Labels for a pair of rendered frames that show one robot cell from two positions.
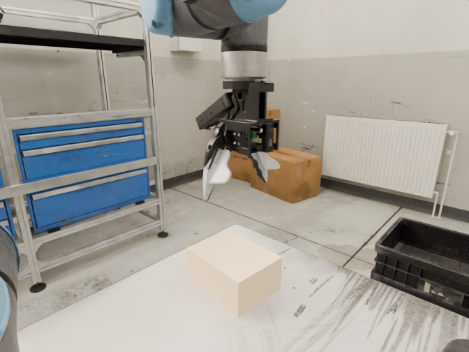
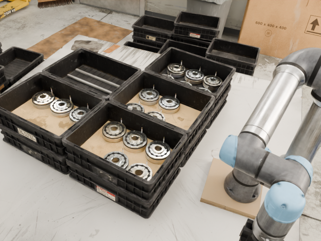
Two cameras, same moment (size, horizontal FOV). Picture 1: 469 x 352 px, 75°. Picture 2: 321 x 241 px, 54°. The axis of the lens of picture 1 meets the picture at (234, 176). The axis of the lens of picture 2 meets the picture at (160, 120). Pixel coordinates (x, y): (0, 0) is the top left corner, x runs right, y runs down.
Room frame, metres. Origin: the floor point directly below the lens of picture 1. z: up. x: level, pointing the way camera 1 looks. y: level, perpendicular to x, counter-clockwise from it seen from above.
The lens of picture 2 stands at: (0.77, -0.44, 1.79)
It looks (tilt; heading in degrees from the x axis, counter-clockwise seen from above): 41 degrees down; 154
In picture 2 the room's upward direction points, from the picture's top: 5 degrees clockwise
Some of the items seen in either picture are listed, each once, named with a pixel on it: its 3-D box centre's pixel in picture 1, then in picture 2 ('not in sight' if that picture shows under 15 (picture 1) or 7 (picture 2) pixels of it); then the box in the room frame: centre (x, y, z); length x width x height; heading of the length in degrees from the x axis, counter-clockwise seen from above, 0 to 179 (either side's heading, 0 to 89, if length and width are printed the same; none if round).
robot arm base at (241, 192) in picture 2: not in sight; (244, 180); (0.19, 0.25, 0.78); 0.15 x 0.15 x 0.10
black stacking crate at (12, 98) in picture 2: not in sight; (50, 112); (-0.38, -0.42, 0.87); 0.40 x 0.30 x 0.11; 38
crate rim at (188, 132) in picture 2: not in sight; (163, 100); (-0.25, 0.06, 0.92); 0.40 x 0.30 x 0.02; 38
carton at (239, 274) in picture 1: (232, 267); not in sight; (0.55, 0.00, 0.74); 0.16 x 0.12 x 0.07; 42
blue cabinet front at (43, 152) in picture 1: (94, 170); not in sight; (1.73, 0.83, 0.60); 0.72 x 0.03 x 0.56; 138
